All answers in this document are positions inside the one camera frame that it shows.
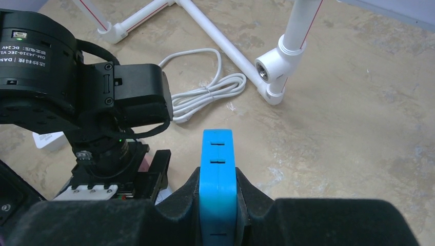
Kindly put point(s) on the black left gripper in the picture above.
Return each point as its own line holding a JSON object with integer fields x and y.
{"x": 129, "y": 182}

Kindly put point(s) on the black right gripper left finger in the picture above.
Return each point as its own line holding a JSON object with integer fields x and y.
{"x": 110, "y": 222}

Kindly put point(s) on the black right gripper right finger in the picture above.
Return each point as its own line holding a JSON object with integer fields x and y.
{"x": 322, "y": 221}

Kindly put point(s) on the pink cube adapter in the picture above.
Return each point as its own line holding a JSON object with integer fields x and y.
{"x": 145, "y": 165}

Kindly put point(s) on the blue plug adapter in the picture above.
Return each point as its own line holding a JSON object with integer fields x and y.
{"x": 217, "y": 188}

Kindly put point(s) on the white USB power strip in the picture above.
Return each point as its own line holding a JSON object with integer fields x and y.
{"x": 51, "y": 141}

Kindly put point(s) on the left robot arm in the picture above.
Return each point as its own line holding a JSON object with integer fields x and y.
{"x": 54, "y": 82}

